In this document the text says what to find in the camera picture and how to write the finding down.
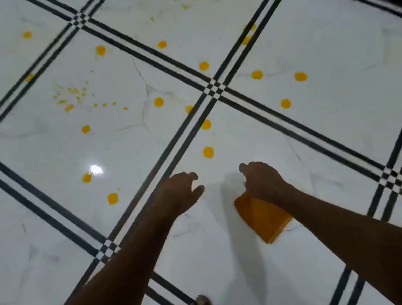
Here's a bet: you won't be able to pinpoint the person's left hand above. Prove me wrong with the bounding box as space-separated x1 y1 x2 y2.
153 169 209 220

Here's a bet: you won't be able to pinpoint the person's right hand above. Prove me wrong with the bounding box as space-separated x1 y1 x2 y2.
238 155 297 211

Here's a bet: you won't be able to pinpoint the orange cleaning cloth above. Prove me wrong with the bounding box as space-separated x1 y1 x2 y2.
232 184 297 249

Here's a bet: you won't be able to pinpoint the yellow liquid spill drops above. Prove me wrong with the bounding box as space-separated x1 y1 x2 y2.
10 0 325 216

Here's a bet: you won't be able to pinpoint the person's left forearm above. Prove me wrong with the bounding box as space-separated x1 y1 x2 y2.
0 197 197 305

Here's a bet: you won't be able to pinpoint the person's right forearm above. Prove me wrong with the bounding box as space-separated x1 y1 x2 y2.
275 163 402 305

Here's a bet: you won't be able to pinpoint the white tiled floor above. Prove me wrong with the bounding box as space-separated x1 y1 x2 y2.
0 0 402 305

